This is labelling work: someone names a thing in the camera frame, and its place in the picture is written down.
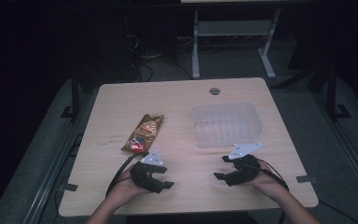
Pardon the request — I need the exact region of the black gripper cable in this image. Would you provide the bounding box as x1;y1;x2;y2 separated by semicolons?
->
104;151;150;198
245;158;291;224

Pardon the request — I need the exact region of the brown snack packet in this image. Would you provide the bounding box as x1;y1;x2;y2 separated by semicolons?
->
120;113;165;154

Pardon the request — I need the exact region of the person's right hand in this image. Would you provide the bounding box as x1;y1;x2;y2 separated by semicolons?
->
243;161;286;197

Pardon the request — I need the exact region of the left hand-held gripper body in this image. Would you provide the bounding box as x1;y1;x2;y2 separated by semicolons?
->
130;149;165;194

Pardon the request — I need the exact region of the black floor cable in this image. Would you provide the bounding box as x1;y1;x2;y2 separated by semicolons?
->
137;59;194;83

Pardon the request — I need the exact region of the black metal stand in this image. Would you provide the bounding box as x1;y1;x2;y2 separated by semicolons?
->
324;62;352;121
60;69;82;120

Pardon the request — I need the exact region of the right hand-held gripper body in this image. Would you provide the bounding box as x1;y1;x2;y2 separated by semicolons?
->
225;142;263;188

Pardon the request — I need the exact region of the person's left hand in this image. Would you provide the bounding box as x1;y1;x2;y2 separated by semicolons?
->
109;169;151;204

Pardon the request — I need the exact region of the clear plastic container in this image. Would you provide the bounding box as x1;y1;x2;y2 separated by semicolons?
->
191;102;264;149

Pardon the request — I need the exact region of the white metal desk frame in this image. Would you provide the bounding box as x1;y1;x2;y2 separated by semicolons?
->
191;8;282;80

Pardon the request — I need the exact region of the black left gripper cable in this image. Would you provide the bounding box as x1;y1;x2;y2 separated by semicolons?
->
104;151;150;198

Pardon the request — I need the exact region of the grey tape strip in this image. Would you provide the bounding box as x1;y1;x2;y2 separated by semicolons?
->
295;175;319;185
58;182;79;193

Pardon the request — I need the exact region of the metal floor rail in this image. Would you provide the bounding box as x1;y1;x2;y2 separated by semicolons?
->
310;91;358;202
22;90;91;224

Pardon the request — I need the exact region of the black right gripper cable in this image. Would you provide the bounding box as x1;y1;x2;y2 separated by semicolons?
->
245;158;291;224

